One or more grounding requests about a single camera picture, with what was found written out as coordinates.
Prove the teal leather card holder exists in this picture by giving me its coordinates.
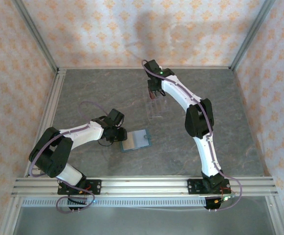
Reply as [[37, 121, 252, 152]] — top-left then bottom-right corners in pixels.
[[119, 129, 153, 153]]

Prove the clear acrylic card stand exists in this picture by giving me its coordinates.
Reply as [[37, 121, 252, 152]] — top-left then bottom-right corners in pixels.
[[145, 94, 169, 121]]

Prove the grey metal lower panel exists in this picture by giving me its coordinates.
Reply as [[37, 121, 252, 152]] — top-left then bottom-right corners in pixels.
[[14, 205, 277, 235]]

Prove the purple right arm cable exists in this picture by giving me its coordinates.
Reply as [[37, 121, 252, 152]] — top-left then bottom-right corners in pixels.
[[141, 59, 243, 212]]

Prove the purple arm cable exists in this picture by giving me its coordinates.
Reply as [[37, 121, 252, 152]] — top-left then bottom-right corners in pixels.
[[28, 101, 111, 213], [141, 59, 243, 212]]

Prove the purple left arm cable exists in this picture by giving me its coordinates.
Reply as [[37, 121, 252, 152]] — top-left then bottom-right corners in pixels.
[[28, 101, 111, 213]]

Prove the thin aluminium back rail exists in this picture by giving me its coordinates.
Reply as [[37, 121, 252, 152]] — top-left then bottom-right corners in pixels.
[[58, 65, 233, 71]]

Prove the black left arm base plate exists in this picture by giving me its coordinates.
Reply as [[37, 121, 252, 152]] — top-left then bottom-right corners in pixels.
[[57, 179, 102, 196]]

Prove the wide aluminium mounting rail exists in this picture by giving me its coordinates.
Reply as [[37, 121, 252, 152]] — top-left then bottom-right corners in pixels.
[[11, 175, 279, 198]]

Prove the aluminium side rail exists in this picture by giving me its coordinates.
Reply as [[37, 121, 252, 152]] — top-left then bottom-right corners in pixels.
[[24, 68, 67, 177]]

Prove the grey slotted cable duct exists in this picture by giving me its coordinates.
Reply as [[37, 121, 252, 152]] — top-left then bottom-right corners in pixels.
[[22, 197, 207, 208]]

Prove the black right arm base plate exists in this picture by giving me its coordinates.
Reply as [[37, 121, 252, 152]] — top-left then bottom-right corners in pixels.
[[187, 178, 231, 196]]

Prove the aluminium frame post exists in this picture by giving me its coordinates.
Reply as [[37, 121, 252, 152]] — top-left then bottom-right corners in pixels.
[[11, 0, 60, 73], [229, 0, 277, 71]]

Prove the aluminium frame leg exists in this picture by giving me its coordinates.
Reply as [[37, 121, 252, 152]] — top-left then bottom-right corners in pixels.
[[0, 195, 22, 235], [266, 195, 284, 235]]

